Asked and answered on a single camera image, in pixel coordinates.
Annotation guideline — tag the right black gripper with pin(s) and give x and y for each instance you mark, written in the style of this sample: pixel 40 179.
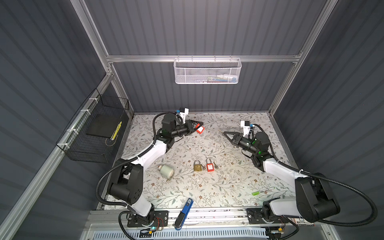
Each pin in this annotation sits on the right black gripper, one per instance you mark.
pixel 237 139

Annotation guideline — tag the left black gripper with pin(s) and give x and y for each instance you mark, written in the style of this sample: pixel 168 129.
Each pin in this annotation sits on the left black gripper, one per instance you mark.
pixel 188 125

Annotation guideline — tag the red padlock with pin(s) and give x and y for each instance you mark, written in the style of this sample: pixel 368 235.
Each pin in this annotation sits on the red padlock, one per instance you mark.
pixel 199 128
pixel 209 165

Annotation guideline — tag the brass padlock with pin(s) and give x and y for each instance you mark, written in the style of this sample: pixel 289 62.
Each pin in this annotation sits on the brass padlock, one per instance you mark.
pixel 198 167

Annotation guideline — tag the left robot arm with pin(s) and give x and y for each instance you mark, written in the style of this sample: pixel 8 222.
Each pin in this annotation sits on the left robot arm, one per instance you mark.
pixel 122 185

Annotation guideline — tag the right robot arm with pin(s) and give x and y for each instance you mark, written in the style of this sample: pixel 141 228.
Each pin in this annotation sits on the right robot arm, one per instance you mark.
pixel 314 199

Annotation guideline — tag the green marker pen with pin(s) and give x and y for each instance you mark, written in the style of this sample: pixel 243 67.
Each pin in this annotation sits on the green marker pen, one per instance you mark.
pixel 263 191

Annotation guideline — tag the black pad in basket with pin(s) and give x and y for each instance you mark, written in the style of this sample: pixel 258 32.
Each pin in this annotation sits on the black pad in basket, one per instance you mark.
pixel 103 126

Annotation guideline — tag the blue black utility knife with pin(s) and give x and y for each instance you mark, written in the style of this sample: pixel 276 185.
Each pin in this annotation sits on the blue black utility knife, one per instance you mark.
pixel 183 214

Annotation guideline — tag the coloured marker pack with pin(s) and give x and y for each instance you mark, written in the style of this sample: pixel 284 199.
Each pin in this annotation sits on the coloured marker pack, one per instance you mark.
pixel 303 223

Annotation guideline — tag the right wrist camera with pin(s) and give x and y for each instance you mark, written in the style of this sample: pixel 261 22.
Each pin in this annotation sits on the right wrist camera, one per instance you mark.
pixel 246 125

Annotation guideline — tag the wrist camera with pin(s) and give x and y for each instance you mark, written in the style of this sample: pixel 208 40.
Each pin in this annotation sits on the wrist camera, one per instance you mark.
pixel 182 113
pixel 246 125

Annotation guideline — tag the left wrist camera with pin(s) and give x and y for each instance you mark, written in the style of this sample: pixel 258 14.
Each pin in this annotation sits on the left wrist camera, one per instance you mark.
pixel 182 113

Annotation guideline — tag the white wire mesh basket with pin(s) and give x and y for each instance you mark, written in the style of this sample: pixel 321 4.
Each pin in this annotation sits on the white wire mesh basket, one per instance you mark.
pixel 207 71

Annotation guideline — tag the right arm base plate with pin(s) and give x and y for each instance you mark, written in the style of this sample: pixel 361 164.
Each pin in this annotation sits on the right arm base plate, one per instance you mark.
pixel 261 216

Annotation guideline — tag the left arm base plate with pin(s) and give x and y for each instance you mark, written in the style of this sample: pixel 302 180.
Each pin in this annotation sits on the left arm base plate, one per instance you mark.
pixel 154 219

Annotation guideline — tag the black wire basket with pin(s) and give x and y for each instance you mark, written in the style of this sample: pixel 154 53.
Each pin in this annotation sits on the black wire basket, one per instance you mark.
pixel 78 146

